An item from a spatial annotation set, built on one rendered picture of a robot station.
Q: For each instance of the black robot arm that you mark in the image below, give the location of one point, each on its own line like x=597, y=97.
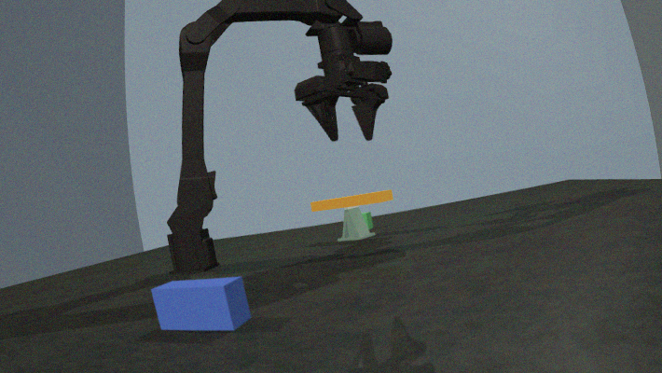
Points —
x=191, y=248

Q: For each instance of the orange bar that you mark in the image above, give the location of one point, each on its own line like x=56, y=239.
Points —
x=363, y=199

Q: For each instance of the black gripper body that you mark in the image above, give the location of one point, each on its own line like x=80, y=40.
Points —
x=331, y=82

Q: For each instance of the blue rectangular block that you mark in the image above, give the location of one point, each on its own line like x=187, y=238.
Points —
x=208, y=304

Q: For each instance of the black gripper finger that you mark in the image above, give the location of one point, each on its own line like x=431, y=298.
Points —
x=366, y=114
x=323, y=108

